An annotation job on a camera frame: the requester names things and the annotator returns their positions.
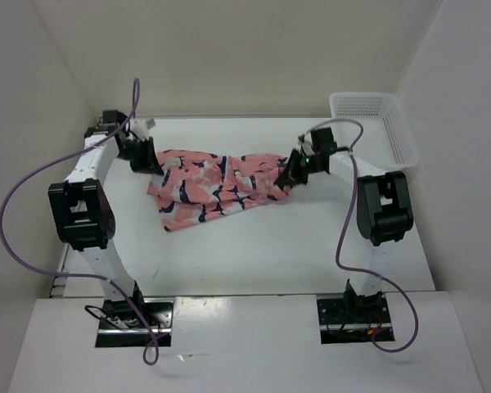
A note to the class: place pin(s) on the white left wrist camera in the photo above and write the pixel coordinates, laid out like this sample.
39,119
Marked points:
141,128

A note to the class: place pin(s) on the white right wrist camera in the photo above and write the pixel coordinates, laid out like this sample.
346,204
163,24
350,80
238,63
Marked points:
306,147

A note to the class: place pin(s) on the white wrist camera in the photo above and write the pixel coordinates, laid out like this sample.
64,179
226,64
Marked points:
141,128
306,147

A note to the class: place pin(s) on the pink shark print shorts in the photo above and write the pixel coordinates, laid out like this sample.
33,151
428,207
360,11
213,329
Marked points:
198,187

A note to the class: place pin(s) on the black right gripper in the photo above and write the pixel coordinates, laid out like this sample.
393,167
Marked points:
291,173

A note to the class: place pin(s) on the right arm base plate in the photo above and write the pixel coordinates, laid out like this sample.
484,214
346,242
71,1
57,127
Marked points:
339,324

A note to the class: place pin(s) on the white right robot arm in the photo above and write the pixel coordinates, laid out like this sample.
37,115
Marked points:
379,204

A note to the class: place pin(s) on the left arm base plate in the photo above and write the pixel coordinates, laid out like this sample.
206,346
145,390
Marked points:
114,332

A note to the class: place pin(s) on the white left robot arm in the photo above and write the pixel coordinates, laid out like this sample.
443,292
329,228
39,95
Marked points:
83,216

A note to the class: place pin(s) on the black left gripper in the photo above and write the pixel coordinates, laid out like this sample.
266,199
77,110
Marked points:
149,164

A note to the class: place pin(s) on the white plastic mesh basket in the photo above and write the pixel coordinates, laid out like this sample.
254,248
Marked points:
387,141

